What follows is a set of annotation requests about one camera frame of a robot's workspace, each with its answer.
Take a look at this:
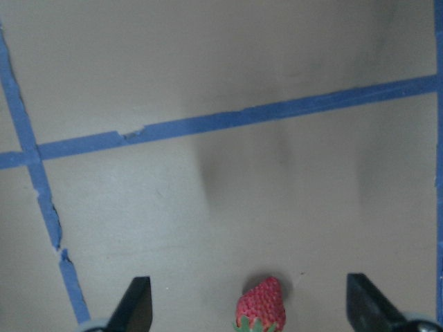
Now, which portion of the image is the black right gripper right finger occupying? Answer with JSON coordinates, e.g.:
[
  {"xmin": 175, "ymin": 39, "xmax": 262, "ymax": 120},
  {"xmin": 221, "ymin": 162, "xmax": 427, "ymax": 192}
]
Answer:
[{"xmin": 346, "ymin": 273, "xmax": 408, "ymax": 332}]

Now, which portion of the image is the red strawberry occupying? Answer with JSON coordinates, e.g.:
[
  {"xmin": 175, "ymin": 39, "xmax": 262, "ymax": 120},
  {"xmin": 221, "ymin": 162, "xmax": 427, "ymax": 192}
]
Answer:
[{"xmin": 233, "ymin": 277, "xmax": 286, "ymax": 331}]

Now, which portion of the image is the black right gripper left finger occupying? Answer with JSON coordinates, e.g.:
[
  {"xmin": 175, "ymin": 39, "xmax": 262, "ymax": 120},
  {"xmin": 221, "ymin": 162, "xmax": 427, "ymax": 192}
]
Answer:
[{"xmin": 105, "ymin": 276, "xmax": 153, "ymax": 332}]

